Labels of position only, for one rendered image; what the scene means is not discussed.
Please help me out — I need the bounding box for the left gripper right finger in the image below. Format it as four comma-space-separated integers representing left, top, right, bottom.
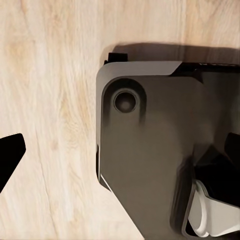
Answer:
224, 132, 240, 172

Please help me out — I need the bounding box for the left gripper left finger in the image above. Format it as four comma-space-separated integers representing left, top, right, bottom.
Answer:
0, 133, 26, 192

